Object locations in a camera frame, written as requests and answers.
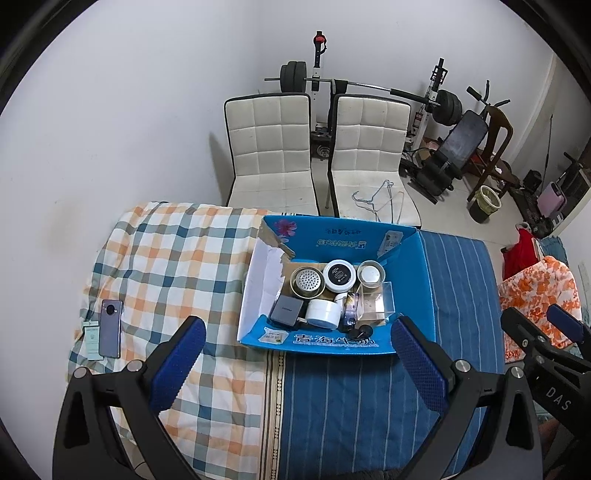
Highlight pale green card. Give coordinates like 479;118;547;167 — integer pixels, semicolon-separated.
82;321;103;361

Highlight blue striped cloth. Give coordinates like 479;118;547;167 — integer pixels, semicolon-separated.
277;232;505;479

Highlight right white quilted chair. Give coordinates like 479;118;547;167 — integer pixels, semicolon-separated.
329;94;422;228

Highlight white tape roll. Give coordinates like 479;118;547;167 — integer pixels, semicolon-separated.
304;298;342;331

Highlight orange white floral cloth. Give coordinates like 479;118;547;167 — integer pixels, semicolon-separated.
498;256;582;349

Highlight dark grey power bank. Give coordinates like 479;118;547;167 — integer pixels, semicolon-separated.
269;295;304;329

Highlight black weight bench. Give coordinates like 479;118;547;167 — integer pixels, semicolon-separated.
400;110;488;204

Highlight left white quilted chair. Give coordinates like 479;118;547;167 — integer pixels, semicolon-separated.
224;93;318;215

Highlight pink box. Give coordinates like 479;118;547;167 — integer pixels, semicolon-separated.
537;182;567;219

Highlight checked orange teal cloth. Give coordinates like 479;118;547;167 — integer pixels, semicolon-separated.
68;202;284;479

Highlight steel perforated strainer cup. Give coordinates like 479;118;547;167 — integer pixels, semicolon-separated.
290;266;325;300

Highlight brown wooden chair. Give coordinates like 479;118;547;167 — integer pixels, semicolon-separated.
464;105;521;202

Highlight clear plastic square box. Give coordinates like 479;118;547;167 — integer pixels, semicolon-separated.
356;282;396;326

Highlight open silver round tin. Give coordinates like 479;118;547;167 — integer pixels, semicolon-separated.
356;260;386;289

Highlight black car key bunch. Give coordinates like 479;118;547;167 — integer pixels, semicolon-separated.
346;325;374;343

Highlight purple smartphone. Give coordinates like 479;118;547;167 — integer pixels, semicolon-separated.
99;300;123;358

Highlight wire clothes hangers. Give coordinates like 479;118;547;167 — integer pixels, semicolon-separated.
351;179;406;224

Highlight white quilted chair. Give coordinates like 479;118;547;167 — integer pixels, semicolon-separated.
329;94;422;228
224;93;318;215

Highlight blue cardboard milk box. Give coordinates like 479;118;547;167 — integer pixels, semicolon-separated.
238;215;436;355

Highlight barbell with black plates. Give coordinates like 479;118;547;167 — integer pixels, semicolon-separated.
263;58;464;126

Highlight green rimmed waste bin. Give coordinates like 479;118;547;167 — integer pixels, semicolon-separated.
469;185;502;224

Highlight red cloth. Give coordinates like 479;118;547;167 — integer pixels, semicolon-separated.
501;224;539;280

